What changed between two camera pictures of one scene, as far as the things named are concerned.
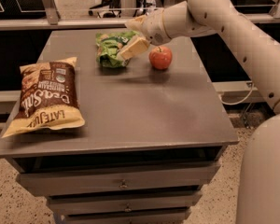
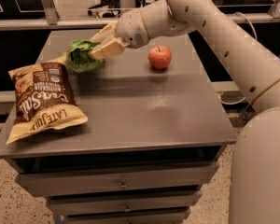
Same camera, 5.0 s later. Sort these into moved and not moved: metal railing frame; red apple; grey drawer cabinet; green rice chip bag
Moved: green rice chip bag
Not moved: grey drawer cabinet; metal railing frame; red apple
